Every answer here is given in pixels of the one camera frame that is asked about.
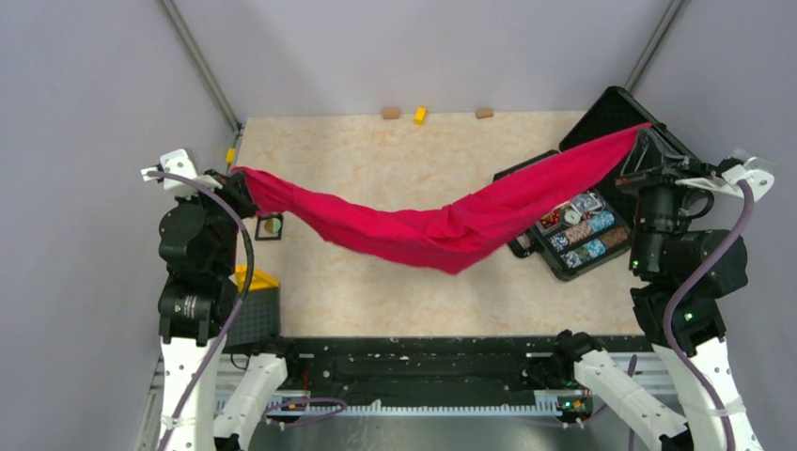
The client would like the yellow wedge block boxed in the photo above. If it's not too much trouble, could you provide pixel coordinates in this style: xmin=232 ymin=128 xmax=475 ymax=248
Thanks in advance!
xmin=235 ymin=265 xmax=280 ymax=291

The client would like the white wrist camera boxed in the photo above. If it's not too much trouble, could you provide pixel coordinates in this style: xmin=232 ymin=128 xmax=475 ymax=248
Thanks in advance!
xmin=676 ymin=148 xmax=779 ymax=202
xmin=141 ymin=148 xmax=222 ymax=197

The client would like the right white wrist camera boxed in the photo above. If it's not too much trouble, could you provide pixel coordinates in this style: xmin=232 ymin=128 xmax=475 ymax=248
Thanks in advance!
xmin=676 ymin=148 xmax=779 ymax=202

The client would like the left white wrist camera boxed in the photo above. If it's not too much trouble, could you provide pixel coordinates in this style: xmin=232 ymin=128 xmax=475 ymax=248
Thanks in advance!
xmin=141 ymin=148 xmax=222 ymax=197

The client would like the black case with chips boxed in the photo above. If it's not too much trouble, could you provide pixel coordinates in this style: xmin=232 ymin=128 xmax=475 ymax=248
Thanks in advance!
xmin=492 ymin=86 xmax=695 ymax=281

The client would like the red t-shirt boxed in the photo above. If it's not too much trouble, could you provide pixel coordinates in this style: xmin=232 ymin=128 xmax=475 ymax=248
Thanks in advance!
xmin=233 ymin=122 xmax=652 ymax=274

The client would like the left tan wooden block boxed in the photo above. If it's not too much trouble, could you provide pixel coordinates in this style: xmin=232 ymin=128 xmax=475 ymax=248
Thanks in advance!
xmin=381 ymin=106 xmax=401 ymax=120

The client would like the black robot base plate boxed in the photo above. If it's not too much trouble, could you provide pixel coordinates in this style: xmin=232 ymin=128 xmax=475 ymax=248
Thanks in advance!
xmin=256 ymin=335 xmax=589 ymax=409

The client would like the right tan wooden block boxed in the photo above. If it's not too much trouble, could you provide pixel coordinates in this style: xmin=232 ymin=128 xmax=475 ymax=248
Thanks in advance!
xmin=475 ymin=108 xmax=494 ymax=119

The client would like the yellow small block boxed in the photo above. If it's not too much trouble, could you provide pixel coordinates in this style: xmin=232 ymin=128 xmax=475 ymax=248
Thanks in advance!
xmin=413 ymin=106 xmax=428 ymax=125

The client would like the dark grey studded baseplate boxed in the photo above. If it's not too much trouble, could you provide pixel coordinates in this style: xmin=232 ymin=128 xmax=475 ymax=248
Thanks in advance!
xmin=224 ymin=288 xmax=281 ymax=353

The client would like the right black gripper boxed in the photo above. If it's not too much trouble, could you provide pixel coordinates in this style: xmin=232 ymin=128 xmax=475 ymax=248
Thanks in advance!
xmin=611 ymin=125 xmax=717 ymax=272

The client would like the small black framed box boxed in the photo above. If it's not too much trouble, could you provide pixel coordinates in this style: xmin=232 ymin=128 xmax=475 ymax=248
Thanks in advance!
xmin=255 ymin=213 xmax=284 ymax=241

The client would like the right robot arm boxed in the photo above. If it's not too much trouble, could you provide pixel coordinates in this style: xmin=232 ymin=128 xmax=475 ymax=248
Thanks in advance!
xmin=549 ymin=126 xmax=775 ymax=450

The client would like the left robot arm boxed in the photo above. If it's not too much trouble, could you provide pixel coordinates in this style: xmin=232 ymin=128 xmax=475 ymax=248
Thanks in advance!
xmin=154 ymin=170 xmax=302 ymax=450

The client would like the tan wooden block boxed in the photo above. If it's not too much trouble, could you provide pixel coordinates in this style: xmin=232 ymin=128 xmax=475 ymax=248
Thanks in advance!
xmin=475 ymin=108 xmax=494 ymax=119
xmin=381 ymin=106 xmax=401 ymax=120

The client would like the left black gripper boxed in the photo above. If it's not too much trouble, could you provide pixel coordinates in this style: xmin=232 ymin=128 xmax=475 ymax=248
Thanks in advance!
xmin=176 ymin=165 xmax=261 ymax=272

